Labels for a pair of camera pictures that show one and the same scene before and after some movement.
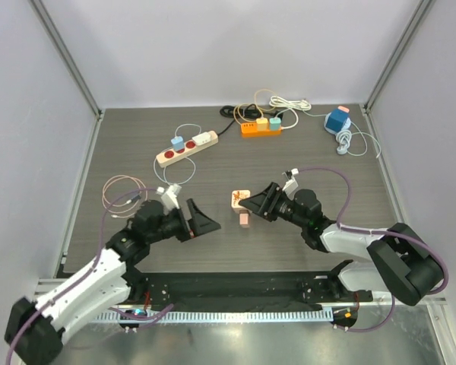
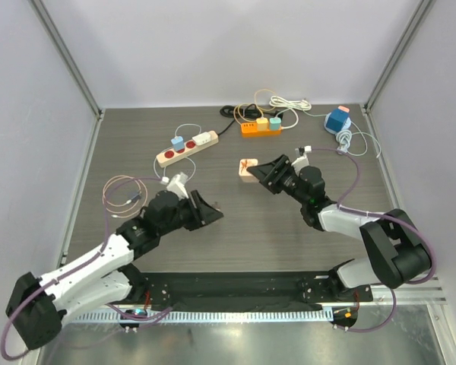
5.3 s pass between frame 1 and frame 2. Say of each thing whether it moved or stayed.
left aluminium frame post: stayed
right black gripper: moved
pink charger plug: moved
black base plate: stayed
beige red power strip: stayed
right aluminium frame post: stayed
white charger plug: stayed
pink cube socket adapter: moved
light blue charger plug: stayed
